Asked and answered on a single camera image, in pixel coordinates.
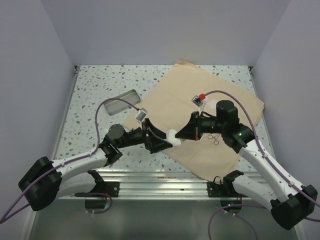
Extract metal tray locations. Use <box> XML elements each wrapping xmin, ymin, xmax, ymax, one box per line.
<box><xmin>104</xmin><ymin>89</ymin><xmax>141</xmax><ymax>116</ymax></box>

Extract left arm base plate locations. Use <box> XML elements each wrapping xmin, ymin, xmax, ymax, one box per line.
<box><xmin>74</xmin><ymin>181</ymin><xmax>120</xmax><ymax>198</ymax></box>

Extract aluminium rail frame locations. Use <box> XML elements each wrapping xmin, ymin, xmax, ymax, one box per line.
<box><xmin>21</xmin><ymin>65</ymin><xmax>306</xmax><ymax>240</ymax></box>

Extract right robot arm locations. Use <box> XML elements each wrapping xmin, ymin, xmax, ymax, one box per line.
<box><xmin>175</xmin><ymin>100</ymin><xmax>318</xmax><ymax>230</ymax></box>

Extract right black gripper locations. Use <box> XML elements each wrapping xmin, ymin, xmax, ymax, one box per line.
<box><xmin>175</xmin><ymin>111</ymin><xmax>226</xmax><ymax>141</ymax></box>

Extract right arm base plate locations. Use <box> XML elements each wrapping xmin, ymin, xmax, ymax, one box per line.
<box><xmin>206</xmin><ymin>182</ymin><xmax>241</xmax><ymax>198</ymax></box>

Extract beige cloth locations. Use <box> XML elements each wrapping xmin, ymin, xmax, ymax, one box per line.
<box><xmin>138</xmin><ymin>61</ymin><xmax>264</xmax><ymax>182</ymax></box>

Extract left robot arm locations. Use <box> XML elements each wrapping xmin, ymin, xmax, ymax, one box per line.
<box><xmin>18</xmin><ymin>118</ymin><xmax>173</xmax><ymax>211</ymax></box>

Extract white gauze pad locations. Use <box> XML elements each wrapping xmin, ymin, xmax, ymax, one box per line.
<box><xmin>206</xmin><ymin>99</ymin><xmax>218</xmax><ymax>109</ymax></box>
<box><xmin>166</xmin><ymin>129</ymin><xmax>183</xmax><ymax>147</ymax></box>

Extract steel forceps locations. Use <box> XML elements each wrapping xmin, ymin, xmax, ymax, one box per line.
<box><xmin>207</xmin><ymin>134</ymin><xmax>221</xmax><ymax>146</ymax></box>

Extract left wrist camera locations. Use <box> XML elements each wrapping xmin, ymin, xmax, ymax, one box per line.
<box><xmin>135</xmin><ymin>108</ymin><xmax>148</xmax><ymax>123</ymax></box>

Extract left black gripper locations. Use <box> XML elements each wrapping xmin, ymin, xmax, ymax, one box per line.
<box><xmin>116</xmin><ymin>118</ymin><xmax>172</xmax><ymax>154</ymax></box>

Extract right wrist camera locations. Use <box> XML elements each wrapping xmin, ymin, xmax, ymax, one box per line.
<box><xmin>191</xmin><ymin>93</ymin><xmax>206</xmax><ymax>114</ymax></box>

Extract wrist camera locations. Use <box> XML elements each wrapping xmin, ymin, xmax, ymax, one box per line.
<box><xmin>135</xmin><ymin>108</ymin><xmax>148</xmax><ymax>123</ymax></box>
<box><xmin>191</xmin><ymin>93</ymin><xmax>206</xmax><ymax>114</ymax></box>

